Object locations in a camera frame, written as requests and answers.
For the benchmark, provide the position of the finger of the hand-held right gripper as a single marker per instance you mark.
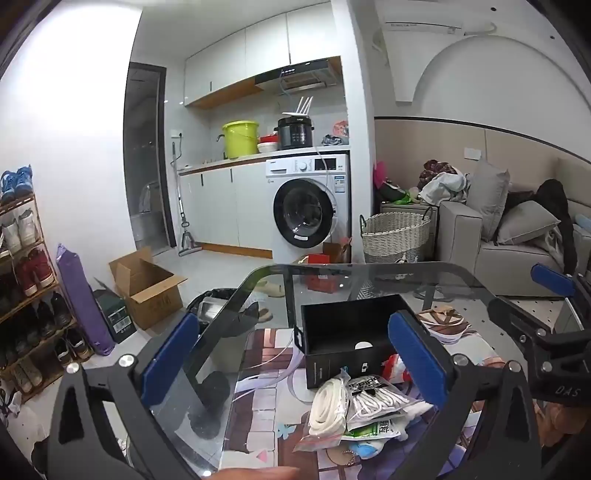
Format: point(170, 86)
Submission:
point(517, 323)
point(551, 278)

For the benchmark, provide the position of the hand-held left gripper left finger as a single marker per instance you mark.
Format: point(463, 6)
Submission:
point(171, 357)

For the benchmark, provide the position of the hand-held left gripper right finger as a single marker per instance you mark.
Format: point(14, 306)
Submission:
point(415, 360)

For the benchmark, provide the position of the red and white packet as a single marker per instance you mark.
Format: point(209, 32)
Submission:
point(392, 367)

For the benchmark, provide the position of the bag of white laces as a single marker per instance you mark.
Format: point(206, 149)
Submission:
point(376, 397)

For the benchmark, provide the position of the green medicine packet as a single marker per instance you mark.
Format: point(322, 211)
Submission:
point(376, 429)

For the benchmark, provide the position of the black cardboard box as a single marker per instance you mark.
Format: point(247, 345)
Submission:
point(341, 323)

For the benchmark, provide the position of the person's left hand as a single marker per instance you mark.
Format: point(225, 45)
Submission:
point(258, 474)

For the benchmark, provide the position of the glass table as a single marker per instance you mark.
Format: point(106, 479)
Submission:
point(221, 332)

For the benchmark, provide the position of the small grey pillow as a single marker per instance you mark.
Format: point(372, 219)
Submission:
point(526, 224)

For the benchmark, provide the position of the open brown cardboard box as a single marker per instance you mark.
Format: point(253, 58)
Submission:
point(152, 300)

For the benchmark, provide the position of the dark green box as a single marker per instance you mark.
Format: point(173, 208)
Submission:
point(115, 316)

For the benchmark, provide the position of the trash bin with black bag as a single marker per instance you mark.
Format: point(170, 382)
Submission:
point(217, 300)

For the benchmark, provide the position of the black jacket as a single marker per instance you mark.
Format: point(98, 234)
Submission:
point(554, 198)

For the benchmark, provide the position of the grey sofa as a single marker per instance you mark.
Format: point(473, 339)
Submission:
point(461, 240)

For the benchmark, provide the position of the large grey pillow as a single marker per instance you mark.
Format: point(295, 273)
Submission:
point(489, 198)

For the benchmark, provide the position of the small blue packet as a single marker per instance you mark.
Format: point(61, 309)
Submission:
point(369, 450)

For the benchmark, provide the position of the purple rolled mat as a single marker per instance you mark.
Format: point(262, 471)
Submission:
point(83, 300)

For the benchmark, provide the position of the flat mop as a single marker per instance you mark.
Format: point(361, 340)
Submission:
point(187, 242)

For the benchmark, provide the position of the beige slipper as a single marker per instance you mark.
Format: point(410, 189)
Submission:
point(272, 288)

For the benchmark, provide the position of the wicker laundry basket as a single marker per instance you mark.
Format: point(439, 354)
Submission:
point(395, 237)

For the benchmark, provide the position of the red box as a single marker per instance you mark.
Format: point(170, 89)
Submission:
point(323, 274)

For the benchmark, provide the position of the brown paper bag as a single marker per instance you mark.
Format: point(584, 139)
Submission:
point(339, 251)

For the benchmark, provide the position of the pile of clothes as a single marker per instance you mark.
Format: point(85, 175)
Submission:
point(443, 184)

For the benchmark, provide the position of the white base cabinets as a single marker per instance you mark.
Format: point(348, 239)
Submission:
point(217, 207)

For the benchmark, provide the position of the wooden shoe rack with shoes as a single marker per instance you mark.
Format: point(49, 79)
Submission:
point(34, 272)

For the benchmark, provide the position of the pink and green bag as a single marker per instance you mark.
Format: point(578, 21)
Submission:
point(385, 182)

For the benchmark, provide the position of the white washing machine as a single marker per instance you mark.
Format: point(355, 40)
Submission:
point(300, 212)

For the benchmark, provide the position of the dark glass door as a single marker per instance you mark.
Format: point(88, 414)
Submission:
point(145, 161)

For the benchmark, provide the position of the green plastic bucket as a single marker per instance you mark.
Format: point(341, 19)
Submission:
point(240, 138)

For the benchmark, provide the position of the red and white bowls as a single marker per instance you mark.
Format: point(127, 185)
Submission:
point(268, 144)

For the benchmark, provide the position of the black pressure cooker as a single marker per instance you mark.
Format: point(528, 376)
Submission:
point(295, 133)

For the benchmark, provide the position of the white router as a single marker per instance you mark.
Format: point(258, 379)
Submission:
point(298, 108)

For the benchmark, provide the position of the range hood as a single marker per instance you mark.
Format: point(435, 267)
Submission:
point(300, 74)

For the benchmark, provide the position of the wall outlet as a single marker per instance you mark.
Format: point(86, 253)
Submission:
point(472, 153)

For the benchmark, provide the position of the white wall cabinets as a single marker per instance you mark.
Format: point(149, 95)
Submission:
point(231, 55)

